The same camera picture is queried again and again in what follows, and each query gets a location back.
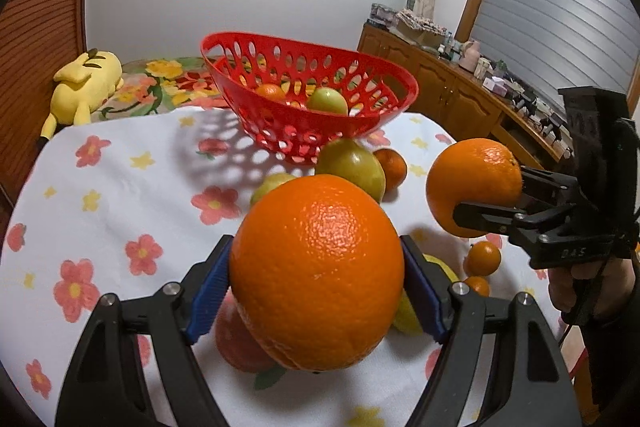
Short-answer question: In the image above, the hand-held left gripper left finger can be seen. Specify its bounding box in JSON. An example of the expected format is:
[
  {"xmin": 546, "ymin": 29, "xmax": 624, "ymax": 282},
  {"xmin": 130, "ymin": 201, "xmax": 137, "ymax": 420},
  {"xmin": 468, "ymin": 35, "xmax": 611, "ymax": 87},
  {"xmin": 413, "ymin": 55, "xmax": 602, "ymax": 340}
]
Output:
[{"xmin": 54, "ymin": 234, "xmax": 236, "ymax": 427}]

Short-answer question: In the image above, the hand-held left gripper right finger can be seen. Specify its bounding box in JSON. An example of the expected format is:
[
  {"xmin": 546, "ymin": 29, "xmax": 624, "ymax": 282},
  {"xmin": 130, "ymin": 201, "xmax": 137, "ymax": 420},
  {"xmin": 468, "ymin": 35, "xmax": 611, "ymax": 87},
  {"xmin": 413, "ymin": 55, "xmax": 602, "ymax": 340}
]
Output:
[{"xmin": 399, "ymin": 234, "xmax": 583, "ymax": 427}]

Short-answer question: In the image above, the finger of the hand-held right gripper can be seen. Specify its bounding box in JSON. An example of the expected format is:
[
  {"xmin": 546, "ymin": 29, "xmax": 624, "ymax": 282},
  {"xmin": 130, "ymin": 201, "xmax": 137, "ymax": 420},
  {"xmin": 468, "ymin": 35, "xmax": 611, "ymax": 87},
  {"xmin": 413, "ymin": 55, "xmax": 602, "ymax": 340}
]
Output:
[
  {"xmin": 520, "ymin": 164, "xmax": 583, "ymax": 208},
  {"xmin": 452, "ymin": 199, "xmax": 576, "ymax": 248}
]

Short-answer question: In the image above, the yellow-green lemon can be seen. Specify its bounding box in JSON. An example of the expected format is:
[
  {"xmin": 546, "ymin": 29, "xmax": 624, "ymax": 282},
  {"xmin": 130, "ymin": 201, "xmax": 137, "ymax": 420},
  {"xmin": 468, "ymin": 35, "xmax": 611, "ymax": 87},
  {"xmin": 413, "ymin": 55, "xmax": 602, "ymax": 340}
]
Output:
[{"xmin": 391, "ymin": 253, "xmax": 461, "ymax": 337}]

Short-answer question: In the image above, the large orange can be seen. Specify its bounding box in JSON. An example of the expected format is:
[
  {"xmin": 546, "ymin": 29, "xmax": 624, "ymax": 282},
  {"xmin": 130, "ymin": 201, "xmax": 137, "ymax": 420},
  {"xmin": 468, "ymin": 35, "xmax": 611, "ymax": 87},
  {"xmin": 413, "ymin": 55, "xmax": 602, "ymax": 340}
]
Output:
[
  {"xmin": 426, "ymin": 138, "xmax": 524, "ymax": 239},
  {"xmin": 229, "ymin": 174, "xmax": 406, "ymax": 372}
]

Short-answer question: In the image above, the small tangerine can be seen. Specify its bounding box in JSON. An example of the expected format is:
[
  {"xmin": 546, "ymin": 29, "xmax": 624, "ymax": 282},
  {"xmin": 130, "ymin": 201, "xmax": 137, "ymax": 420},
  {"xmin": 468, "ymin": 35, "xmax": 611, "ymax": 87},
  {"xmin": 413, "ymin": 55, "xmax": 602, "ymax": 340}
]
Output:
[
  {"xmin": 374, "ymin": 148, "xmax": 408, "ymax": 194},
  {"xmin": 462, "ymin": 276, "xmax": 492, "ymax": 298},
  {"xmin": 256, "ymin": 84, "xmax": 287, "ymax": 102},
  {"xmin": 464, "ymin": 241, "xmax": 502, "ymax": 277}
]

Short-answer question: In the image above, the red perforated plastic basket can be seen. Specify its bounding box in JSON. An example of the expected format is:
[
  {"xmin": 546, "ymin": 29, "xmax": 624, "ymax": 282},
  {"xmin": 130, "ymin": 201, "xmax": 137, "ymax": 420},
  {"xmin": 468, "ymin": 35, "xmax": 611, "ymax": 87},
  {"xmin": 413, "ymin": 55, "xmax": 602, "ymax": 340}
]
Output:
[{"xmin": 200, "ymin": 32, "xmax": 420, "ymax": 165}]

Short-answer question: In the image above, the person's right forearm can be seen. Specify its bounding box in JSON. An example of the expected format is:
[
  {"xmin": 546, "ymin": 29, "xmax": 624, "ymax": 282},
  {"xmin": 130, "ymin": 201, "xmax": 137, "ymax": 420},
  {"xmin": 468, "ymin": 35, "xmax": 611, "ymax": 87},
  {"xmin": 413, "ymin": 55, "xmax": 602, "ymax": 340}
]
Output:
[{"xmin": 560, "ymin": 277, "xmax": 640, "ymax": 427}]

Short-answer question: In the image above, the person's right hand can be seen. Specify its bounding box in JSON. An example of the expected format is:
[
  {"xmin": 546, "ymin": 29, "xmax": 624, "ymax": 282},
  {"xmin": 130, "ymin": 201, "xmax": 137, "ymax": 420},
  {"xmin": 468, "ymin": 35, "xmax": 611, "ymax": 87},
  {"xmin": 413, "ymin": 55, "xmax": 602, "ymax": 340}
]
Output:
[{"xmin": 548, "ymin": 257, "xmax": 638, "ymax": 313}]

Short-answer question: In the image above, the row of small bottles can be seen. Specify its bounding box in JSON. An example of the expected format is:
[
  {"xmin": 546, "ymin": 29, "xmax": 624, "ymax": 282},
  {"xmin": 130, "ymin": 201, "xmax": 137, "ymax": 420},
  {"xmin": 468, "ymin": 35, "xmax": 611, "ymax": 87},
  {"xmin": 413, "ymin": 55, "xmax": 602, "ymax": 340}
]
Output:
[{"xmin": 437, "ymin": 32, "xmax": 576, "ymax": 158}]

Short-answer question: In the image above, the white floral tablecloth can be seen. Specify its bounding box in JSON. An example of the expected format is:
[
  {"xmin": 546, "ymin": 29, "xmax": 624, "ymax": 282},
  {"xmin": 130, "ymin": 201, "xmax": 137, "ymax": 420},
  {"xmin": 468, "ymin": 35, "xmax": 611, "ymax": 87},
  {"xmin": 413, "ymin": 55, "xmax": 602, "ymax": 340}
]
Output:
[{"xmin": 0, "ymin": 106, "xmax": 591, "ymax": 427}]

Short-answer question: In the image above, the wooden cabinet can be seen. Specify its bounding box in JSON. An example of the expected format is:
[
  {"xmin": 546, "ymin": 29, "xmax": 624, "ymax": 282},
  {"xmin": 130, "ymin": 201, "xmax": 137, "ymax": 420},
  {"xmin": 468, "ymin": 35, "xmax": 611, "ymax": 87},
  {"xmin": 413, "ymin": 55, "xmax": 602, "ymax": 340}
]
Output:
[{"xmin": 357, "ymin": 24, "xmax": 576, "ymax": 188}]

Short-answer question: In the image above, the large green lemon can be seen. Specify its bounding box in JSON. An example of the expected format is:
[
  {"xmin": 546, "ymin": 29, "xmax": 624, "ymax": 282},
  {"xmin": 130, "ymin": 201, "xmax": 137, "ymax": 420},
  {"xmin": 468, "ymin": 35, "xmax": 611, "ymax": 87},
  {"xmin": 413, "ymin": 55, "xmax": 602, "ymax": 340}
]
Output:
[{"xmin": 315, "ymin": 138, "xmax": 387, "ymax": 202}]

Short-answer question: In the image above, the pink jug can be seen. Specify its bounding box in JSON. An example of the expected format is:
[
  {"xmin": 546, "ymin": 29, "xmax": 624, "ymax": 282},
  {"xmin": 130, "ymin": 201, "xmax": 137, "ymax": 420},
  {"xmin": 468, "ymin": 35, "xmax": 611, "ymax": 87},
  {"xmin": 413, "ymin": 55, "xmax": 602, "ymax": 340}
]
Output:
[{"xmin": 459, "ymin": 39, "xmax": 482, "ymax": 72}]

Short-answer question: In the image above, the round green fruit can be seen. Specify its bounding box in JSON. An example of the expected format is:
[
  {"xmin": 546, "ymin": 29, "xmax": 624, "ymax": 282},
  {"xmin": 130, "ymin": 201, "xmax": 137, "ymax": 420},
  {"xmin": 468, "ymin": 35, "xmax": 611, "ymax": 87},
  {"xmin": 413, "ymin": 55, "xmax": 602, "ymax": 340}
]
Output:
[{"xmin": 306, "ymin": 88, "xmax": 349, "ymax": 116}]

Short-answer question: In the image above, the cardboard box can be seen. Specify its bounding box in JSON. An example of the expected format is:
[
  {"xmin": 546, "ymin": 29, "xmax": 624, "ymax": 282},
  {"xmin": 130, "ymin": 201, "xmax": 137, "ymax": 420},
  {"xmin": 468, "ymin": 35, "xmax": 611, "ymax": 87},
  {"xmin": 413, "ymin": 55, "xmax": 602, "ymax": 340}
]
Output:
[{"xmin": 395, "ymin": 9, "xmax": 453, "ymax": 48}]

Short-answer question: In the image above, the floral blanket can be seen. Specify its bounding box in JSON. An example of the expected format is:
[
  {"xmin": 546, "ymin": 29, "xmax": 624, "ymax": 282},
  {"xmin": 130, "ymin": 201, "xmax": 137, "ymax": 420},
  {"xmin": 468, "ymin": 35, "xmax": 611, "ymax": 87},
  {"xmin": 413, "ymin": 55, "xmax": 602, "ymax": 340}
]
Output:
[{"xmin": 92, "ymin": 56, "xmax": 236, "ymax": 122}]

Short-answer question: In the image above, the stack of printed boxes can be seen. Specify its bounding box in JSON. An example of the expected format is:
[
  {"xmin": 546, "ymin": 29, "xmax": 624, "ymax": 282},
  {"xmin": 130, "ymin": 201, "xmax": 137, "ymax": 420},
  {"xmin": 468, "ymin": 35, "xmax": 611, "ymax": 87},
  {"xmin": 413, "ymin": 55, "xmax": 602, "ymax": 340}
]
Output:
[{"xmin": 370, "ymin": 3, "xmax": 401, "ymax": 28}]

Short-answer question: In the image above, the yellow plush toy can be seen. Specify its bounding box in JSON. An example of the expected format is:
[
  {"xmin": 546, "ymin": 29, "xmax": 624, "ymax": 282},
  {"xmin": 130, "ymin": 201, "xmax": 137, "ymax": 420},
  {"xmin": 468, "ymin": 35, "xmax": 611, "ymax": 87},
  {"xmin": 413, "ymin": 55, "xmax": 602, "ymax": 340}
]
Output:
[{"xmin": 39, "ymin": 48, "xmax": 125, "ymax": 152}]

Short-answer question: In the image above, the brown louvered wooden door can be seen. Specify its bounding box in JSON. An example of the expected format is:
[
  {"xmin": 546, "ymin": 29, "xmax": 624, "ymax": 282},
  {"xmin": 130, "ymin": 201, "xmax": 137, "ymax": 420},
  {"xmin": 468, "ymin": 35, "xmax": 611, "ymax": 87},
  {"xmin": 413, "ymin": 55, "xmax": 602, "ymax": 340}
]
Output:
[{"xmin": 0, "ymin": 0, "xmax": 101, "ymax": 208}]

